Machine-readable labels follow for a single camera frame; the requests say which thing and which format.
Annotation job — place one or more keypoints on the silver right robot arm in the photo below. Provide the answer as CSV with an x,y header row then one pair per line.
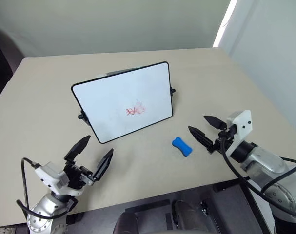
x,y
272,175

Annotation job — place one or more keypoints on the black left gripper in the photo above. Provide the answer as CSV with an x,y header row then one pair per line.
x,y
77,175

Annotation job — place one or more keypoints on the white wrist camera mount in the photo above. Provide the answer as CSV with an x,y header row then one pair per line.
x,y
241,129
52,178

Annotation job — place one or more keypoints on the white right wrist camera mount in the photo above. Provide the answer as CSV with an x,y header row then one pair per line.
x,y
241,129

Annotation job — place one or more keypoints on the black-framed whiteboard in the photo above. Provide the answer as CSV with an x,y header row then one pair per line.
x,y
118,102

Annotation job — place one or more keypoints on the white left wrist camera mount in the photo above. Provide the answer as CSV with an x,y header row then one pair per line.
x,y
52,178

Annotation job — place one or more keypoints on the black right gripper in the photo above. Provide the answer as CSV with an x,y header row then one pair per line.
x,y
224,140

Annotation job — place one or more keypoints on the blue bone-shaped eraser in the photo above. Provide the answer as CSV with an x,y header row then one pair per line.
x,y
182,146

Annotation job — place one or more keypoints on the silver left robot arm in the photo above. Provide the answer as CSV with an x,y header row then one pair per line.
x,y
46,214

